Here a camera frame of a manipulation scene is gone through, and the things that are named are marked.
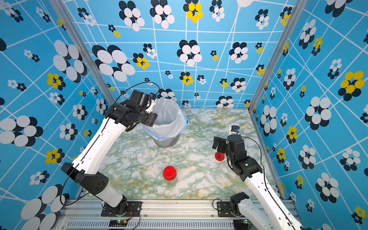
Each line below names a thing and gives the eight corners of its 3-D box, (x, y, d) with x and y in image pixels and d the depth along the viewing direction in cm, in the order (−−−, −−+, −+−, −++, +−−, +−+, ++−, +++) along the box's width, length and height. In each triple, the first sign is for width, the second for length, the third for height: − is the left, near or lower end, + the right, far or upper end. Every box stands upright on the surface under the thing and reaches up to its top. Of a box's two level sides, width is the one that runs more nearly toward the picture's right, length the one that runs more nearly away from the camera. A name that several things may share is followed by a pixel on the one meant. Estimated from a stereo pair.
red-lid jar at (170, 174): (165, 186, 83) (162, 179, 73) (166, 174, 88) (164, 166, 78) (176, 186, 83) (175, 179, 73) (177, 174, 88) (175, 166, 78)
